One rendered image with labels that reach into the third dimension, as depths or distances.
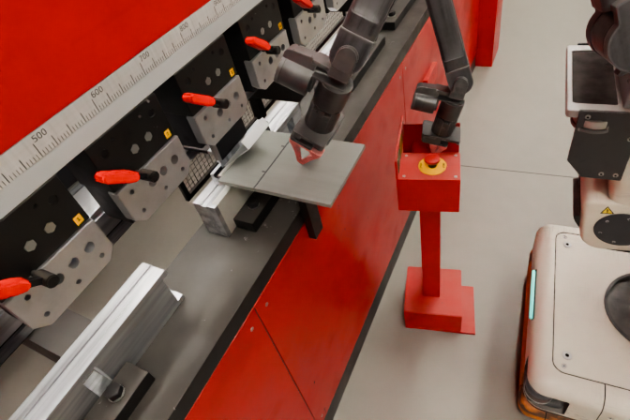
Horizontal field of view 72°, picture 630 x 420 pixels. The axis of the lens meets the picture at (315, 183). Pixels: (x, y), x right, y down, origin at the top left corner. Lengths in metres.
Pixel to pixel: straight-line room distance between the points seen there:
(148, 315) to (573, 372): 1.11
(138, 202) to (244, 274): 0.28
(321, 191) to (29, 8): 0.52
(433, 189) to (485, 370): 0.77
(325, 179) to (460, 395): 1.04
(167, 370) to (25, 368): 1.53
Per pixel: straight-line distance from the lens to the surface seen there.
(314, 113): 0.77
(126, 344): 0.87
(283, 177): 0.89
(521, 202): 2.20
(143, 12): 0.75
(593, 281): 1.64
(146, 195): 0.77
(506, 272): 1.94
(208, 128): 0.85
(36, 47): 0.65
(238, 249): 0.96
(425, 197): 1.19
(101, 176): 0.67
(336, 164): 0.88
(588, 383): 1.46
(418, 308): 1.68
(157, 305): 0.88
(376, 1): 0.69
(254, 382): 1.03
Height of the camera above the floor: 1.57
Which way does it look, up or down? 42 degrees down
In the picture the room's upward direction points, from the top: 15 degrees counter-clockwise
